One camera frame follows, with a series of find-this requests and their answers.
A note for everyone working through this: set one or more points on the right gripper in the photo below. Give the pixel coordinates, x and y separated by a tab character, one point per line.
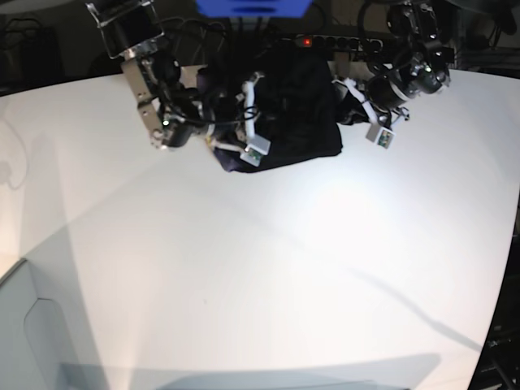
229	104

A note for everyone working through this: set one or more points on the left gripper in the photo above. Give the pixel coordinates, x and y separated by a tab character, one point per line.
354	107

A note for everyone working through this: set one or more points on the black T-shirt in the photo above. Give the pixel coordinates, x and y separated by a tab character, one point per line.
297	102

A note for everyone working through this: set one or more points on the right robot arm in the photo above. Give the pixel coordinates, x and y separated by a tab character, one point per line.
170	110

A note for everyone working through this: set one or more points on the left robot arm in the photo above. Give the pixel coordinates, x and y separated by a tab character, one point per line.
416	63

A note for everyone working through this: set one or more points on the black power strip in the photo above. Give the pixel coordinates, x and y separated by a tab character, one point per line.
326	42

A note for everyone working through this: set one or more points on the blue box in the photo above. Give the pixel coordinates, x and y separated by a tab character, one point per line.
253	8

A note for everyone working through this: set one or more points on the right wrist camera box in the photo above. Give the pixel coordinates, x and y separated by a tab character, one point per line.
256	149

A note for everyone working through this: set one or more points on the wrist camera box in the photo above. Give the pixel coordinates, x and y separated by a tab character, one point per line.
380	135
256	149

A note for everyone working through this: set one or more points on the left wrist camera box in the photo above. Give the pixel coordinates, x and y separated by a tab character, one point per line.
380	135

